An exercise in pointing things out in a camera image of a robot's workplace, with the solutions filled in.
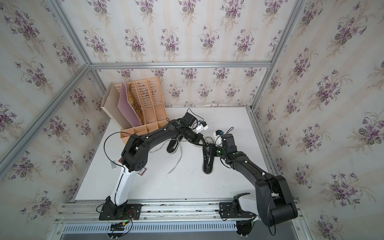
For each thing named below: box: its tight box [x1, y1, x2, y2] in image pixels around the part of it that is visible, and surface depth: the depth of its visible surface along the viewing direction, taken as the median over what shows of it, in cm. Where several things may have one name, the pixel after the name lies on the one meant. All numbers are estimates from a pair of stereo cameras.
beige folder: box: [100, 82, 132, 130], surface depth 87 cm
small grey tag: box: [110, 160, 117, 170], surface depth 90 cm
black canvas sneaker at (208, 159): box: [202, 142, 215, 175], surface depth 89 cm
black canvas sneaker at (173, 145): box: [166, 138, 180, 154], surface depth 97 cm
